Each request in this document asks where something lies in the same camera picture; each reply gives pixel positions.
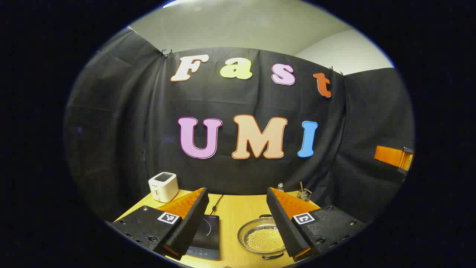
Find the white toaster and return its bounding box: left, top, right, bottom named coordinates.
left=148, top=172, right=179, bottom=203

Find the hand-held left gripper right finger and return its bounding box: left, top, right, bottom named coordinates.
left=266, top=187, right=369, bottom=262

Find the pile of yellow soybeans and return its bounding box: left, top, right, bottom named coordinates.
left=247, top=228, right=286, bottom=253

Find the steel pot with black handles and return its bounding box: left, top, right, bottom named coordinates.
left=237, top=214, right=294, bottom=260

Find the black induction cooktop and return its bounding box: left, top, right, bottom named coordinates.
left=185, top=214, right=220, bottom=261

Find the black power cable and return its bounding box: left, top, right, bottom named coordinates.
left=209, top=194, right=224, bottom=215

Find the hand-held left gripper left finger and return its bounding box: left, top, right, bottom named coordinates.
left=106, top=187, right=209, bottom=261

